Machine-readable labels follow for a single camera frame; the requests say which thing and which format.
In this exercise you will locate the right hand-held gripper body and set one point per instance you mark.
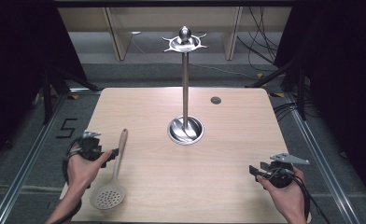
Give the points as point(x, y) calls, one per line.
point(284, 175)

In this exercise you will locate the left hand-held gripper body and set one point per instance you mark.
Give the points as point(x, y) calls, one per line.
point(89, 147)

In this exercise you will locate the beige slotted skimmer spoon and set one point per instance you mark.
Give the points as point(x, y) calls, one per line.
point(118, 165)

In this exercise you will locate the stainless steel utensil rack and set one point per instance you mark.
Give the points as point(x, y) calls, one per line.
point(185, 93)

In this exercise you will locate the person's right hand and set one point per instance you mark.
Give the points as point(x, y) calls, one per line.
point(285, 196)

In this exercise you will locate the person's left hand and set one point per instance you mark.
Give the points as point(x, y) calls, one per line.
point(81, 169)

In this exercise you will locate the black metal stand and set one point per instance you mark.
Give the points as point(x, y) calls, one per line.
point(301, 93)
point(47, 96)

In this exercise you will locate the dark curtain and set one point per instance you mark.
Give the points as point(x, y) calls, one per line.
point(343, 77)
point(16, 62)

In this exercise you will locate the light wooden shelf unit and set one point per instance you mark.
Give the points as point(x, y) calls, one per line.
point(115, 34)

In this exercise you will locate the aluminium floor rail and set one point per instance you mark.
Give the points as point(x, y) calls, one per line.
point(31, 155)
point(321, 161)

